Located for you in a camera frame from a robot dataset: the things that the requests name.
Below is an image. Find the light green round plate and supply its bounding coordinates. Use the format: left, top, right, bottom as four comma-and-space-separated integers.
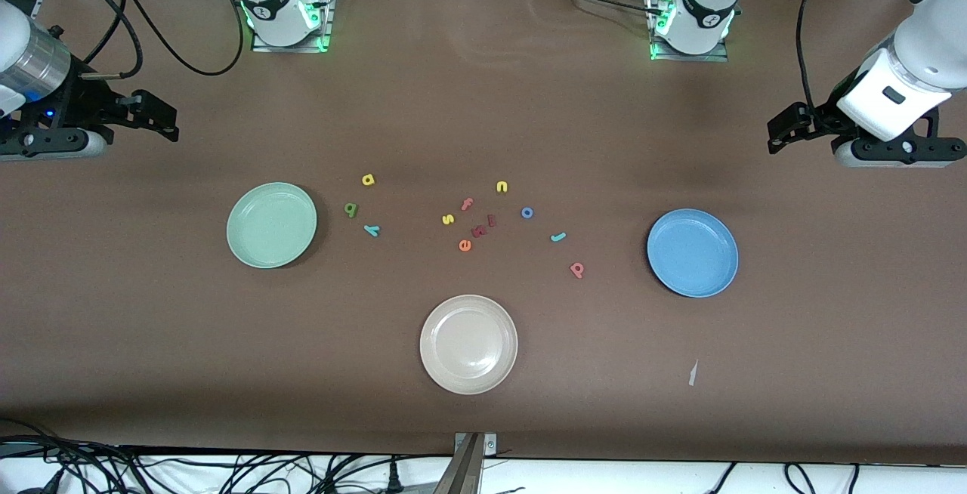
226, 181, 319, 270

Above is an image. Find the blue round plate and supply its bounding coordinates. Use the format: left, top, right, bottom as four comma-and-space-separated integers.
647, 208, 740, 299

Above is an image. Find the brown table cover mat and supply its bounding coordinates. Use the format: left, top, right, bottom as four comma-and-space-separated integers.
0, 0, 967, 466

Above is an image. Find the beige round plate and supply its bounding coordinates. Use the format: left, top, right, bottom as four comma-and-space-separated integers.
419, 295, 519, 396

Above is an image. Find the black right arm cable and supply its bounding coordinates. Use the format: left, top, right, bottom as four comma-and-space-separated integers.
64, 0, 244, 81

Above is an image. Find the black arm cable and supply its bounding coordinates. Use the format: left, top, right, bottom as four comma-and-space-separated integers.
796, 0, 838, 111
64, 0, 244, 81

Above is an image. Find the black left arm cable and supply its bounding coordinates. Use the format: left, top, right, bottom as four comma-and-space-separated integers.
796, 0, 838, 111

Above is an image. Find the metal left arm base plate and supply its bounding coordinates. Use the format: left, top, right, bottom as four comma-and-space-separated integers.
648, 0, 729, 63

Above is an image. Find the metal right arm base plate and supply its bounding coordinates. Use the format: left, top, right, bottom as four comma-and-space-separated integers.
252, 0, 334, 54

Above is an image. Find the metal table edge bracket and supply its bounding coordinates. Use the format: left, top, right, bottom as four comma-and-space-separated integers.
434, 432, 498, 494

